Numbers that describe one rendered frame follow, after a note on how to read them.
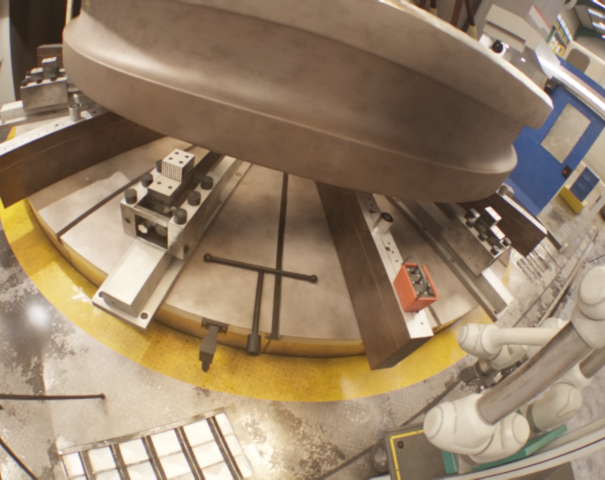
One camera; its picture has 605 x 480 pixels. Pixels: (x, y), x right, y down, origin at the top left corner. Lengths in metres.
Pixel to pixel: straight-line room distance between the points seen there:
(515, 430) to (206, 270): 1.55
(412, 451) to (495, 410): 0.78
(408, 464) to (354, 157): 1.48
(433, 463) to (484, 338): 0.83
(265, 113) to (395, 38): 0.63
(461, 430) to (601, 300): 0.53
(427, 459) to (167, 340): 1.50
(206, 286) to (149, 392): 0.64
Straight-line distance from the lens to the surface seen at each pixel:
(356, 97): 1.51
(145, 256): 1.57
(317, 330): 1.65
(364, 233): 1.73
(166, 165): 1.49
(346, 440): 1.87
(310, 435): 1.79
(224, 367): 1.79
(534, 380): 0.90
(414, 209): 2.70
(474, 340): 1.13
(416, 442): 1.70
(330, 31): 1.29
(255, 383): 1.78
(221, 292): 1.64
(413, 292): 1.36
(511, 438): 1.14
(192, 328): 1.76
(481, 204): 3.49
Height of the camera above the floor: 1.68
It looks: 43 degrees down
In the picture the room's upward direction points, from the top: 24 degrees clockwise
